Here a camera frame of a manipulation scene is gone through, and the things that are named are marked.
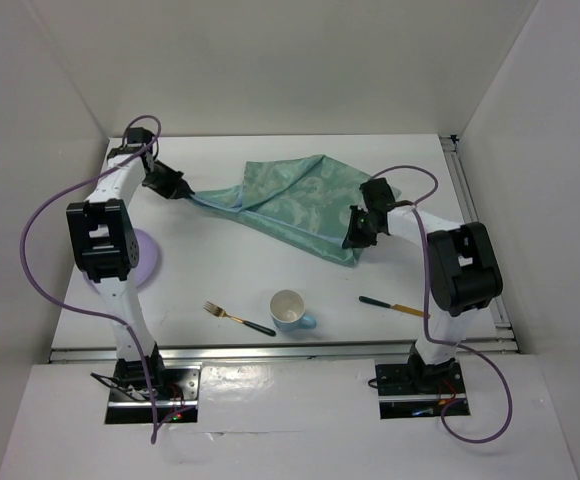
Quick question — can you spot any teal green cloth napkin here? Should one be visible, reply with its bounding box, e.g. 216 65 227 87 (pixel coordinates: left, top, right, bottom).
192 154 370 267

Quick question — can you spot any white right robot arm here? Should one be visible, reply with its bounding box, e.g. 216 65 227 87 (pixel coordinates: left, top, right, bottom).
343 205 503 392

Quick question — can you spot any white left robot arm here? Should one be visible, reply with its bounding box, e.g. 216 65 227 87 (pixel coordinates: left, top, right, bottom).
66 144 194 399

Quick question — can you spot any lavender plastic plate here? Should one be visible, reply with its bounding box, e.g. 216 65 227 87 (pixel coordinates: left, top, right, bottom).
83 227 162 296

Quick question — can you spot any light blue ceramic mug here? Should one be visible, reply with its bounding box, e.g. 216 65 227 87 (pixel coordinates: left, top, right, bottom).
269 290 317 332

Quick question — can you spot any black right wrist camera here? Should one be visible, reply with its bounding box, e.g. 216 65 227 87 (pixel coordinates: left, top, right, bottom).
360 178 396 213

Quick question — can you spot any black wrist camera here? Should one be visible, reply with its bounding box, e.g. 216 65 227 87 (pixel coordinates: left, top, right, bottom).
123 127 157 148
360 178 396 213

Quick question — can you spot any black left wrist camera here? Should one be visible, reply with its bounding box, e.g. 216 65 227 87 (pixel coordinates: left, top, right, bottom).
123 127 157 148

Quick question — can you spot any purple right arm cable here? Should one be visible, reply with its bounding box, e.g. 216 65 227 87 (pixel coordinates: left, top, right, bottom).
369 166 513 443

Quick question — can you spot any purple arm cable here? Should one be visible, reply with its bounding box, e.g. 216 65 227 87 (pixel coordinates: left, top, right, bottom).
19 115 186 445
369 166 513 443

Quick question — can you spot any gold knife dark handle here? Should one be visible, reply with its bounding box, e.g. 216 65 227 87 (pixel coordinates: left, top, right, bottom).
358 296 424 318

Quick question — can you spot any aluminium right frame rail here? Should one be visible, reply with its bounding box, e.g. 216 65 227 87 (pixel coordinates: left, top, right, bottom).
439 132 521 346

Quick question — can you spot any aluminium frame rail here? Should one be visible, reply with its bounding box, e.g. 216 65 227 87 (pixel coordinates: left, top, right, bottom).
48 337 521 365
439 132 521 346

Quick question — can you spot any gold fork dark handle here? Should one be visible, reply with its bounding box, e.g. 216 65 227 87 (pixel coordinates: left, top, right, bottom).
204 301 276 337

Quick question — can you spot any aluminium front frame rail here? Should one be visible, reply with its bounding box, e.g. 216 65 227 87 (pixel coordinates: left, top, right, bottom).
48 337 521 365

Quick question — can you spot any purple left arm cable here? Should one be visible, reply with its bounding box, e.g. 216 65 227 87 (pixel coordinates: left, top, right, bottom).
19 115 186 445

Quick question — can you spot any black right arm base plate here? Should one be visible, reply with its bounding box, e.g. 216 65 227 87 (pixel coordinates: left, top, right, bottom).
367 363 470 420

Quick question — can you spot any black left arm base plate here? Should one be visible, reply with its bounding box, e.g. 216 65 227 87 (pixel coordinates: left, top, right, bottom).
104 364 202 426

